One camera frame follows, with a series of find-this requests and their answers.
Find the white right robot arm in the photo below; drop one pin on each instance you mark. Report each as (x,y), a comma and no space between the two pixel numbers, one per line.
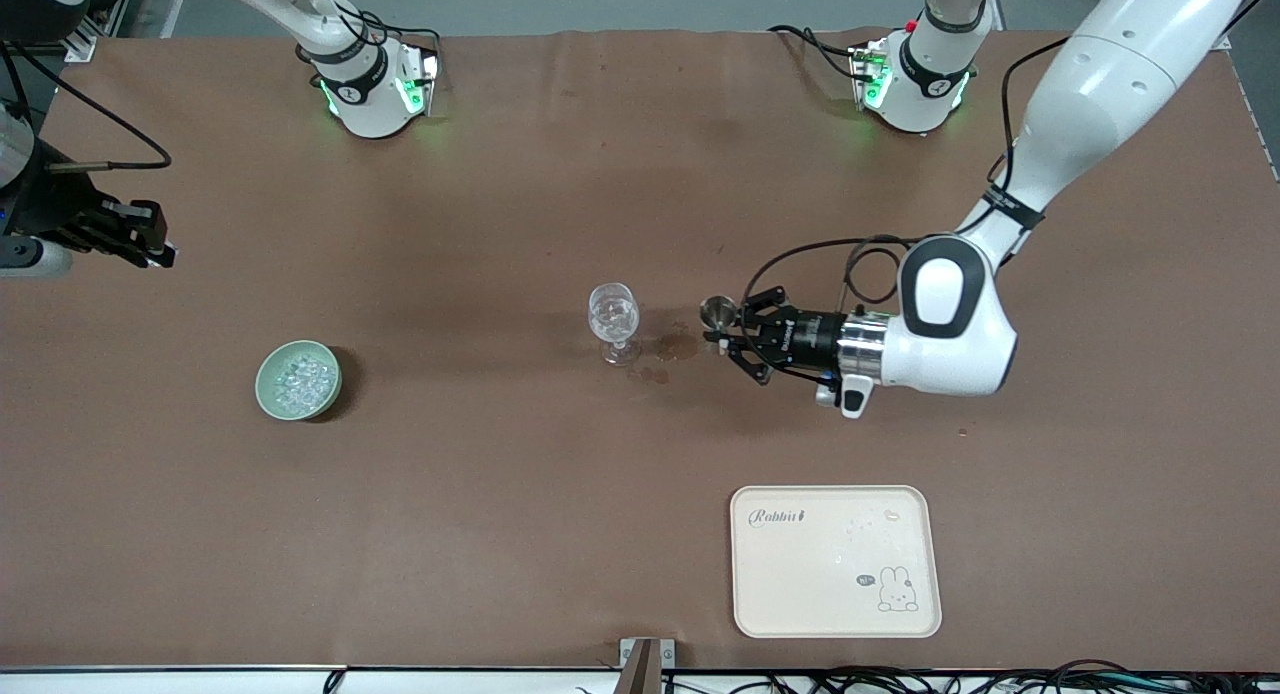
(365,99)

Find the green ceramic bowl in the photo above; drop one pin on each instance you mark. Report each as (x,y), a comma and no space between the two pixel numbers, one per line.
(265,389)

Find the clear stemmed wine glass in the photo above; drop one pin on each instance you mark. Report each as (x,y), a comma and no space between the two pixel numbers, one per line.
(613,319)

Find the cream rabbit print tray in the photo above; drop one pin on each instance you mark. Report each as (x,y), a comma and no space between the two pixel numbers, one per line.
(800,574)

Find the aluminium frame profile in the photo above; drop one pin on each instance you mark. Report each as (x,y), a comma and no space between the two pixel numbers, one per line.
(100,24)
(1235,19)

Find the grey metal table bracket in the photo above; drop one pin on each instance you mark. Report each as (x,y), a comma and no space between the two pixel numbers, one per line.
(647,664)

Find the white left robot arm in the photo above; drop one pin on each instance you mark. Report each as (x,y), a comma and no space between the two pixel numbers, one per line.
(1100,104)

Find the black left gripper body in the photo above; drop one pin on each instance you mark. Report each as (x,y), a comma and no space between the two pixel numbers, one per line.
(808,341)

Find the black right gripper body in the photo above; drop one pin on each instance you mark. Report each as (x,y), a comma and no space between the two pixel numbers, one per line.
(52,212)

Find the brown table mat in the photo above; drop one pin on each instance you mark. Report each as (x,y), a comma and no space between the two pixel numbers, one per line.
(500,224)

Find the clear ice cubes pile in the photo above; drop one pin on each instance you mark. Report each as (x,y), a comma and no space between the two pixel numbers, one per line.
(303,382)

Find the steel double jigger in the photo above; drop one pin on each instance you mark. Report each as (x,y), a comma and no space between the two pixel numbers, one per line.
(716,311)

